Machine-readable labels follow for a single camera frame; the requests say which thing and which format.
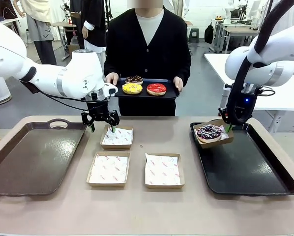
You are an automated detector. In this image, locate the person's left hand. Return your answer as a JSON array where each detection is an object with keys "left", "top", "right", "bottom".
[{"left": 173, "top": 76, "right": 184, "bottom": 89}]

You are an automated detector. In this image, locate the grey metal frame table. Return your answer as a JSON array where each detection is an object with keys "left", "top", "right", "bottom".
[{"left": 219, "top": 24, "right": 260, "bottom": 54}]

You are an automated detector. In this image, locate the yellow sprinkled donut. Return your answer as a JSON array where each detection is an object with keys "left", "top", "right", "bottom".
[{"left": 121, "top": 83, "right": 143, "bottom": 95}]

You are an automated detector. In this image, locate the wooden workbench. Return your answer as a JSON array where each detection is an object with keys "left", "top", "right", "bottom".
[{"left": 51, "top": 21, "right": 77, "bottom": 59}]

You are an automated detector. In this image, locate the brown cardboard carton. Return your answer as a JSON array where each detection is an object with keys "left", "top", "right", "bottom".
[{"left": 68, "top": 36, "right": 79, "bottom": 58}]

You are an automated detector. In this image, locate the brown cardboard food box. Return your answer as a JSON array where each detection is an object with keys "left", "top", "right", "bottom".
[
  {"left": 194, "top": 119, "right": 235, "bottom": 150},
  {"left": 99, "top": 124, "right": 134, "bottom": 150},
  {"left": 144, "top": 152, "right": 186, "bottom": 190},
  {"left": 86, "top": 151, "right": 131, "bottom": 189}
]

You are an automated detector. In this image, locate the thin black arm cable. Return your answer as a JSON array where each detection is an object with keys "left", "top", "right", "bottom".
[{"left": 20, "top": 80, "right": 88, "bottom": 103}]

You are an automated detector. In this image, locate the person's left forearm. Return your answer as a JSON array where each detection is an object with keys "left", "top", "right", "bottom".
[{"left": 173, "top": 49, "right": 192, "bottom": 81}]

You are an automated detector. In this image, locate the grey plastic stool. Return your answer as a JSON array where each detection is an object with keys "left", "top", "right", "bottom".
[{"left": 188, "top": 27, "right": 200, "bottom": 43}]

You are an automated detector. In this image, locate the white red-printed paper liner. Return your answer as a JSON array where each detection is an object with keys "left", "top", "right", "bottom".
[
  {"left": 219, "top": 124, "right": 230, "bottom": 141},
  {"left": 88, "top": 154, "right": 129, "bottom": 184},
  {"left": 102, "top": 126, "right": 133, "bottom": 146},
  {"left": 145, "top": 153, "right": 181, "bottom": 186}
]

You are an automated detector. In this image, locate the thick black cable hose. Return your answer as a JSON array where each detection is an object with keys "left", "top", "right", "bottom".
[{"left": 225, "top": 0, "right": 292, "bottom": 125}]

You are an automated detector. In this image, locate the large white table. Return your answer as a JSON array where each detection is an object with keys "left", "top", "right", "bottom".
[{"left": 204, "top": 53, "right": 294, "bottom": 133}]

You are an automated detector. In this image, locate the black plastic serving tray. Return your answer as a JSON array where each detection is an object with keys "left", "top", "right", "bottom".
[{"left": 190, "top": 122, "right": 294, "bottom": 197}]

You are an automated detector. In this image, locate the black tray with donuts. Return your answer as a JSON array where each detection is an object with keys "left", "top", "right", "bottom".
[{"left": 112, "top": 77, "right": 181, "bottom": 100}]

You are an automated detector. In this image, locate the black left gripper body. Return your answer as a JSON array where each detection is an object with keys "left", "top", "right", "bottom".
[{"left": 86, "top": 99, "right": 110, "bottom": 120}]

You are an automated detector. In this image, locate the black backpack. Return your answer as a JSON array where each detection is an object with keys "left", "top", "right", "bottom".
[{"left": 204, "top": 22, "right": 215, "bottom": 44}]

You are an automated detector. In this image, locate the white desk with dark panel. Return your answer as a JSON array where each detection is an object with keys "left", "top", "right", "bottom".
[{"left": 0, "top": 17, "right": 29, "bottom": 47}]

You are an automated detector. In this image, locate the white monitor back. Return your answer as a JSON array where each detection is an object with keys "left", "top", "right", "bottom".
[{"left": 249, "top": 0, "right": 262, "bottom": 15}]

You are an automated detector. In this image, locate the purple glazed drizzled donut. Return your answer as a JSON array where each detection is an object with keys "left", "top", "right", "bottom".
[{"left": 196, "top": 124, "right": 223, "bottom": 144}]

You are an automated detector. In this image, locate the person's right hand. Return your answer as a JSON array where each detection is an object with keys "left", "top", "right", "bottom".
[{"left": 105, "top": 72, "right": 120, "bottom": 86}]

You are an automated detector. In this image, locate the person's right forearm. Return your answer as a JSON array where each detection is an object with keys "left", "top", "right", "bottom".
[{"left": 103, "top": 49, "right": 120, "bottom": 76}]

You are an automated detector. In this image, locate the chocolate sprinkled donut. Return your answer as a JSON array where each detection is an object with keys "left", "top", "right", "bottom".
[{"left": 124, "top": 75, "right": 144, "bottom": 86}]

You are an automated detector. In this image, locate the brown plastic serving tray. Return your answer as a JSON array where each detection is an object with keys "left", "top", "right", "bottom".
[{"left": 0, "top": 118, "right": 88, "bottom": 197}]

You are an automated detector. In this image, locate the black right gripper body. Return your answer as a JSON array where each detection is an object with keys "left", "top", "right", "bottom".
[{"left": 235, "top": 94, "right": 258, "bottom": 118}]

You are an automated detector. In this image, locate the red glazed donut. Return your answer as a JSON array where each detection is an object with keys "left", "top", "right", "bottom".
[{"left": 146, "top": 83, "right": 167, "bottom": 96}]

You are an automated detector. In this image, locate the mannequin in cream top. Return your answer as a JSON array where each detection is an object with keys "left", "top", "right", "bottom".
[{"left": 19, "top": 0, "right": 58, "bottom": 66}]

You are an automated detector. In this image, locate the beige hanging coat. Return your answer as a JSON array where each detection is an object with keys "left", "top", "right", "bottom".
[{"left": 171, "top": 0, "right": 185, "bottom": 18}]

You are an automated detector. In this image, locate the person in black cardigan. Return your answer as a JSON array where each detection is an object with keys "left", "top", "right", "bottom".
[{"left": 103, "top": 0, "right": 192, "bottom": 117}]

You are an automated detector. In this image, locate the small white background robot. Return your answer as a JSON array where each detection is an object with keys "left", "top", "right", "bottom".
[{"left": 224, "top": 0, "right": 236, "bottom": 25}]

